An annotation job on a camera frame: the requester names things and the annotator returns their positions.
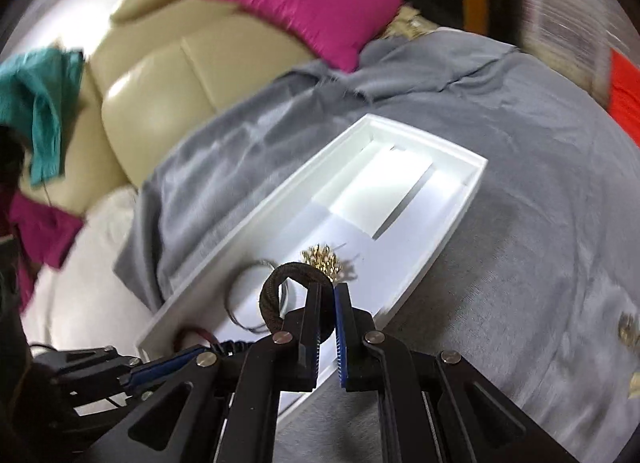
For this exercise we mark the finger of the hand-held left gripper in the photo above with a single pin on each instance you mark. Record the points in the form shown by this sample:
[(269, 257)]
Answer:
[(160, 368), (115, 400)]

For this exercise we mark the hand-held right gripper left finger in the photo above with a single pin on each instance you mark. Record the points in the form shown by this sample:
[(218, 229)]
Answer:
[(315, 343)]

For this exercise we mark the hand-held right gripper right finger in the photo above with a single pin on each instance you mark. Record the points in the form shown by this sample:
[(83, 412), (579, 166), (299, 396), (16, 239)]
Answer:
[(341, 343)]

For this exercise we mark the black scrunchie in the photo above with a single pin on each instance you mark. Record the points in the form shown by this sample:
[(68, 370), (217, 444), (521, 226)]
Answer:
[(235, 346)]

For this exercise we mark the gold spiky brooch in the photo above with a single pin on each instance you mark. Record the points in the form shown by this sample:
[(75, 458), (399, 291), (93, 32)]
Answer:
[(325, 263)]

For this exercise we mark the thin silver bangle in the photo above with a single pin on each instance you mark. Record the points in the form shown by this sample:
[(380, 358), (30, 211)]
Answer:
[(230, 289)]

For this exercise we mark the white cardboard box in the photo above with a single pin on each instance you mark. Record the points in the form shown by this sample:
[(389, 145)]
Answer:
[(400, 178)]

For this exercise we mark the white cushion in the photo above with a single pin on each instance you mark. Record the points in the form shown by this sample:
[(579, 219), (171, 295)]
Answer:
[(90, 283)]

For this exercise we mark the magenta cloth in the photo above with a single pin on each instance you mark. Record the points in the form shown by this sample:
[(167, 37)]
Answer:
[(40, 233)]

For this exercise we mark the dark cloth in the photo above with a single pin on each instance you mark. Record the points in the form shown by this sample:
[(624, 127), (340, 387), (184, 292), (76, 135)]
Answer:
[(10, 243)]

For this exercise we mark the grey blanket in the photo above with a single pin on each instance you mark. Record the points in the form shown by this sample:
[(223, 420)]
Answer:
[(525, 193)]

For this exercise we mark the beige leather sofa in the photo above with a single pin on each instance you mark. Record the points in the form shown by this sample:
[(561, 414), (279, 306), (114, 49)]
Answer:
[(150, 108)]

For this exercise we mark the teal cloth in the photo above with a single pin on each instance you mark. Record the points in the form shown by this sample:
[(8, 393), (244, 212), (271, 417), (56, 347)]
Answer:
[(35, 93)]

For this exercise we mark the beige patterned cloth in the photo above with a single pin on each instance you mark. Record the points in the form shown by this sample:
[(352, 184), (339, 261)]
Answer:
[(407, 23)]

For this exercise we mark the red pillow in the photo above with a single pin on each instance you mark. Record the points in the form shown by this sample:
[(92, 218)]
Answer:
[(625, 98)]

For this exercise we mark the silver insulation sheet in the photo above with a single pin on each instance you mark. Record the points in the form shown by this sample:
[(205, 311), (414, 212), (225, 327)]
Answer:
[(565, 8)]

